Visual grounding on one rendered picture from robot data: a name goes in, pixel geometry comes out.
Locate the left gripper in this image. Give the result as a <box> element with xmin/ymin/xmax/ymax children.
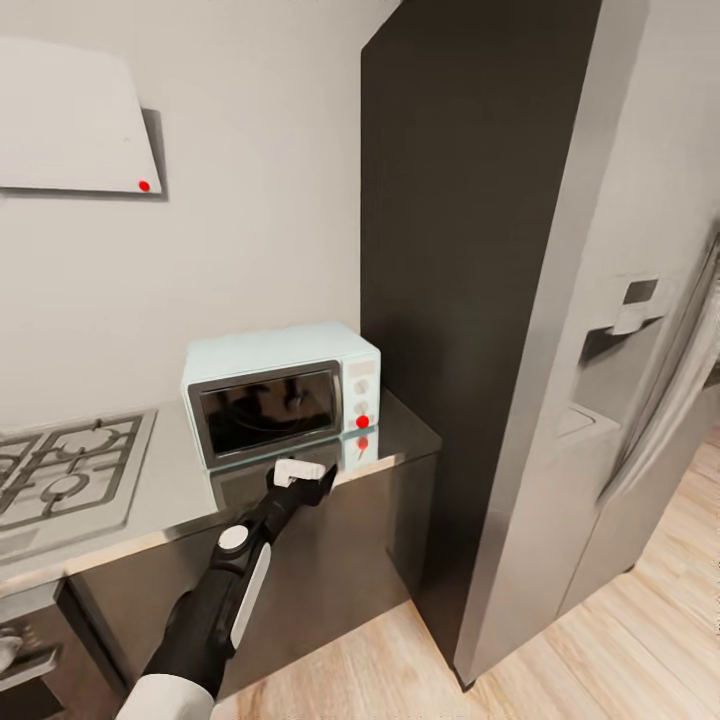
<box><xmin>263</xmin><ymin>464</ymin><xmax>337</xmax><ymax>522</ymax></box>

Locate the microwave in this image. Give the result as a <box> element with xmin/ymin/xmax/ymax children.
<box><xmin>181</xmin><ymin>321</ymin><xmax>380</xmax><ymax>469</ymax></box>

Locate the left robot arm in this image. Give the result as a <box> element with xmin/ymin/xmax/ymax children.
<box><xmin>115</xmin><ymin>458</ymin><xmax>337</xmax><ymax>720</ymax></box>

